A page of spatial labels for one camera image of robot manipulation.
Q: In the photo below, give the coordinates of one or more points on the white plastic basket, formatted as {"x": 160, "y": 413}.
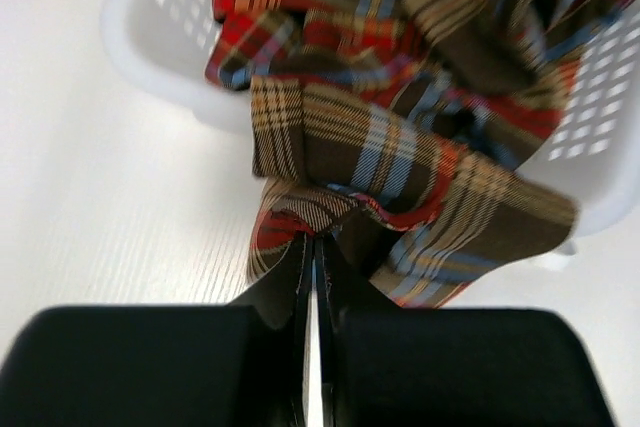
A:
{"x": 162, "y": 46}

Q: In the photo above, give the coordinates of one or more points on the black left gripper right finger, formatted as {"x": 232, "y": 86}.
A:
{"x": 388, "y": 361}

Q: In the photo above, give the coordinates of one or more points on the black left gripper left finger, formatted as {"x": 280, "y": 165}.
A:
{"x": 234, "y": 364}

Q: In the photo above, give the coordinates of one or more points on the red plaid shirt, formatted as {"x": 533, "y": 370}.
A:
{"x": 397, "y": 128}

